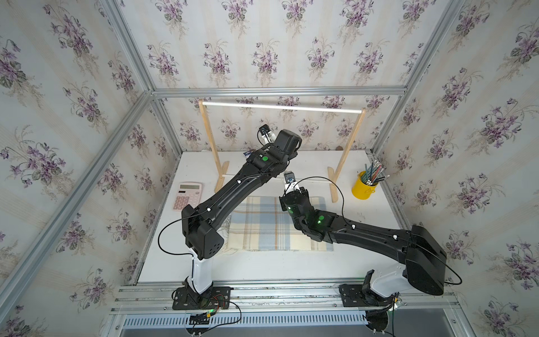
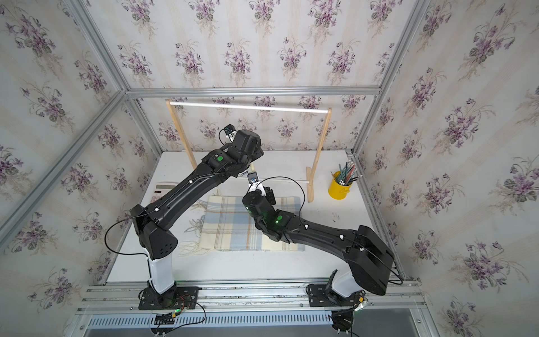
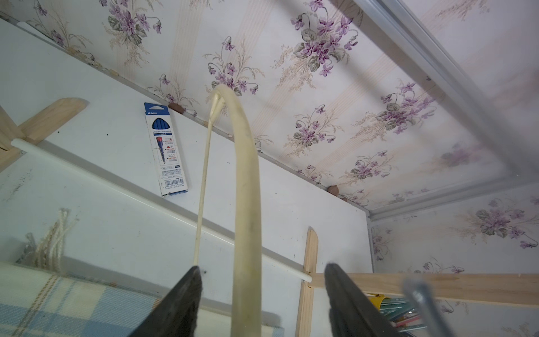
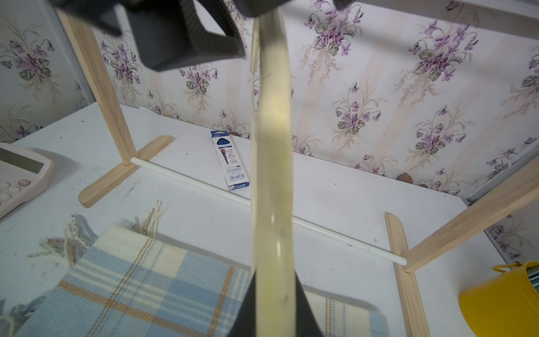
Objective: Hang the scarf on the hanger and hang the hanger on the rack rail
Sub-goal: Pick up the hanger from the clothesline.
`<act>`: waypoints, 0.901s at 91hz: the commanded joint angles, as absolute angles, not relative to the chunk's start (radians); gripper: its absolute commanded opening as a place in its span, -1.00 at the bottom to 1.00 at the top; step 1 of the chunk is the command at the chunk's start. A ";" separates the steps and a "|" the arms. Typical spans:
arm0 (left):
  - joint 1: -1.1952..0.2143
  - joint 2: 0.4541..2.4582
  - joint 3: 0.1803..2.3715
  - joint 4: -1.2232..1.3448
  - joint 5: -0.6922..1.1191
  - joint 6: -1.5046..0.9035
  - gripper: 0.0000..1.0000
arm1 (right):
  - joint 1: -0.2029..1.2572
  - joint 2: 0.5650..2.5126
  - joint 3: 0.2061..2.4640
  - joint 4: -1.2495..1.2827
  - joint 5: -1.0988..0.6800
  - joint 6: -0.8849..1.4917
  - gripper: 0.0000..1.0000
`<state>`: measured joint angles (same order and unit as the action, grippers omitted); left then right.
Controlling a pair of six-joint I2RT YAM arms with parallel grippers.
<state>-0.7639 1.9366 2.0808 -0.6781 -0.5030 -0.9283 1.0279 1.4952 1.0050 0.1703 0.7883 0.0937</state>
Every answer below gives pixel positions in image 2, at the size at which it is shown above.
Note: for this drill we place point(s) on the yellow pen cup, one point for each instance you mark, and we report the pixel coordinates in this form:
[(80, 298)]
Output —
[(337, 189)]

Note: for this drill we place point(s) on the pink calculator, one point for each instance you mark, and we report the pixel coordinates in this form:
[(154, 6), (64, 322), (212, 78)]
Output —
[(162, 189)]

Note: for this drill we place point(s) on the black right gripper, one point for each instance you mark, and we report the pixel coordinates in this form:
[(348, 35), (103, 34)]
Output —
[(269, 196)]

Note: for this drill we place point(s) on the pens in cup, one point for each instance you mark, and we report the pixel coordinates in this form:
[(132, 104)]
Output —
[(347, 174)]

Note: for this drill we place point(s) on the aluminium rail base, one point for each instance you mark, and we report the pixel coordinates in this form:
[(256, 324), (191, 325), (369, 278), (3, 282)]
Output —
[(248, 303)]

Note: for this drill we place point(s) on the small circuit board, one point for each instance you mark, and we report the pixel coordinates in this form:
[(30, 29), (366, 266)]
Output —
[(165, 319)]

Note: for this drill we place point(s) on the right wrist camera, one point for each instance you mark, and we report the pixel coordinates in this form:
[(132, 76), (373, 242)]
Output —
[(252, 177)]

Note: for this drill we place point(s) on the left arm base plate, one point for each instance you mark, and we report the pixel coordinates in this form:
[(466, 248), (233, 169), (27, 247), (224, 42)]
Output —
[(174, 299)]

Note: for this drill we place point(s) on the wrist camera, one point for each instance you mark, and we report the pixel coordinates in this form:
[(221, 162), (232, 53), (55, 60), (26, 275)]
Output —
[(229, 130), (252, 177)]

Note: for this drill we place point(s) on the plaid blue cream scarf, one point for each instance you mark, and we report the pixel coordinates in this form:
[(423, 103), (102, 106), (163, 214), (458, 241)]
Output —
[(220, 223)]

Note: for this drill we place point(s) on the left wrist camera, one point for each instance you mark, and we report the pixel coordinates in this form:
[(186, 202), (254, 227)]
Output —
[(229, 130)]

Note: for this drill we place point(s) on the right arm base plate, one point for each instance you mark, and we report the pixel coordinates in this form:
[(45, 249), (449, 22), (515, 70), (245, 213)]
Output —
[(319, 296)]

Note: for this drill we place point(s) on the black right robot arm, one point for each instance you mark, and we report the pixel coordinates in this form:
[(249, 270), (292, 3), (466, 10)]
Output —
[(369, 259)]

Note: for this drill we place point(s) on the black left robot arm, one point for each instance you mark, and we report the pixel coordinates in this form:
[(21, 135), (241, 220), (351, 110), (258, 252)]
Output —
[(153, 222)]

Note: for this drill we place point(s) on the wooden clothes rack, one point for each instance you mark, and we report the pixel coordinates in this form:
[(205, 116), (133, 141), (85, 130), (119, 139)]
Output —
[(310, 171)]

